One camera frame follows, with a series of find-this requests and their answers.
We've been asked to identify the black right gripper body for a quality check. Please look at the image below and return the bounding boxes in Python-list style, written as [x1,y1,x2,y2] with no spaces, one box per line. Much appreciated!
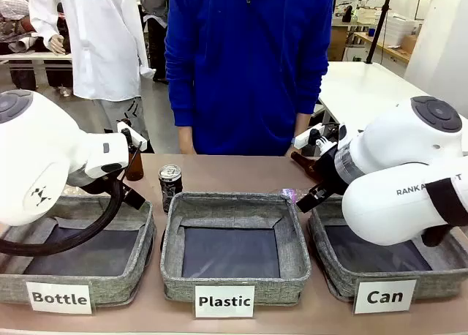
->
[310,146,348,201]

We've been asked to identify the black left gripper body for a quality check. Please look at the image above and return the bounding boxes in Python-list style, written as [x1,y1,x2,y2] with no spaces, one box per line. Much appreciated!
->
[83,176,128,198]

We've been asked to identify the crushed plastic bottle purple label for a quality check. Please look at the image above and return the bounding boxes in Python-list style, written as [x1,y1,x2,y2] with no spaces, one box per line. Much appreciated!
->
[268,187,312,204]

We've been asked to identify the brown glass bottle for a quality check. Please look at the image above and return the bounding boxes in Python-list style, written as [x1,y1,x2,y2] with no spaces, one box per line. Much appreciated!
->
[290,151,322,181]
[125,148,145,181]

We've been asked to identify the black patterned drink can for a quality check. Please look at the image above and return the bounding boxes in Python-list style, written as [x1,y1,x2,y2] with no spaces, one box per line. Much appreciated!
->
[157,164,183,214]

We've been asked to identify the person's right forearm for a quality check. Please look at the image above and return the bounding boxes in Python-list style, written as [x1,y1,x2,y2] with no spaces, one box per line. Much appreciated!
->
[177,125,195,155]

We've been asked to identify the person's left forearm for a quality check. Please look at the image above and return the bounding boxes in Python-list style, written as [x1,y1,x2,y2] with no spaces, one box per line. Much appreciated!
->
[291,111,312,157]

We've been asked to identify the grey fabric basket labelled Bottle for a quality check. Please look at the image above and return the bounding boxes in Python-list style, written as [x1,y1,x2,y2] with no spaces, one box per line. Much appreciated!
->
[0,194,157,307]

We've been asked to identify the grey fabric basket labelled Can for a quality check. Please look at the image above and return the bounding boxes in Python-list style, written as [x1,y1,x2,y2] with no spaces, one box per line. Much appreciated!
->
[306,195,468,302]

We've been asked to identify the grey fabric basket labelled Plastic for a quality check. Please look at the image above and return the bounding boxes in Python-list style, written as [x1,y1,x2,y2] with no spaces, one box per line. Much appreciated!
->
[159,191,313,307]

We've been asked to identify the white Can label sign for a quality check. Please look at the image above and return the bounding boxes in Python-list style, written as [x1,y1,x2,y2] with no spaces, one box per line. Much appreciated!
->
[353,279,418,315]

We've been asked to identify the white work table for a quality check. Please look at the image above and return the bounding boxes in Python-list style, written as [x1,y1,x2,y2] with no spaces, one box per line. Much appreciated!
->
[317,60,445,138]

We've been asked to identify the white Bottle label sign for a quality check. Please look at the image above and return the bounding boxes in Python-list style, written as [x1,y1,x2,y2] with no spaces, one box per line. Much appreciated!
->
[26,281,92,315]

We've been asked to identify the person in blue sweater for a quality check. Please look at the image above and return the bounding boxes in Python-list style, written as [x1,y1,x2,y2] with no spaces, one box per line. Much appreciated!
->
[164,0,334,157]

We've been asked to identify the white Plastic label sign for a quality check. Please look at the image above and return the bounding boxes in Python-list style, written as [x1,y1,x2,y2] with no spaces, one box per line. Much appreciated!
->
[195,285,255,319]

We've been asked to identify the wooden workbench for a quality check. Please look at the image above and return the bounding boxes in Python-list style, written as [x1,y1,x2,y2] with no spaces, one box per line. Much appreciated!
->
[352,31,412,64]

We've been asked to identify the mannequin in white shirt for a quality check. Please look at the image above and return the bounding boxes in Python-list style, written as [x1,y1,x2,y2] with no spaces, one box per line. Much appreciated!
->
[28,0,157,154]

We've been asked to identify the dark clothed figure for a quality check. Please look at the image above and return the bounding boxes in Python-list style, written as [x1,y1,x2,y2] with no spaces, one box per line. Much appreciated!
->
[140,0,170,84]

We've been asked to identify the black tripod stand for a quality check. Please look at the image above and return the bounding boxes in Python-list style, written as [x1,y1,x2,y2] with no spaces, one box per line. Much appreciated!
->
[365,0,396,64]

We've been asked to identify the white storage boxes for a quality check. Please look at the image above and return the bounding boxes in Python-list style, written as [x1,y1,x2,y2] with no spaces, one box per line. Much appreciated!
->
[383,12,418,45]

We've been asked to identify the pile of patterned fabric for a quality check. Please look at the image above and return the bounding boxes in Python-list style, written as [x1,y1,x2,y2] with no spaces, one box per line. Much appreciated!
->
[0,0,38,53]

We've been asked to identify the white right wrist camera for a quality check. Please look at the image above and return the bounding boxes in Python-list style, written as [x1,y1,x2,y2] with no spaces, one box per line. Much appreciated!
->
[294,124,328,150]

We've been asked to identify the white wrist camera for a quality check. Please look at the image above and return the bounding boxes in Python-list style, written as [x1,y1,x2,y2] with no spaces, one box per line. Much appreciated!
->
[116,121,148,150]
[294,124,328,150]

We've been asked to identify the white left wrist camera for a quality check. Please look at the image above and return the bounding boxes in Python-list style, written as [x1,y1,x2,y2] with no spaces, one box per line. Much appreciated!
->
[116,121,148,150]

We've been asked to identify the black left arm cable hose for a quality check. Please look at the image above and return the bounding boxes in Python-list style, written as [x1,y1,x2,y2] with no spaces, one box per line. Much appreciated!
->
[0,140,143,256]

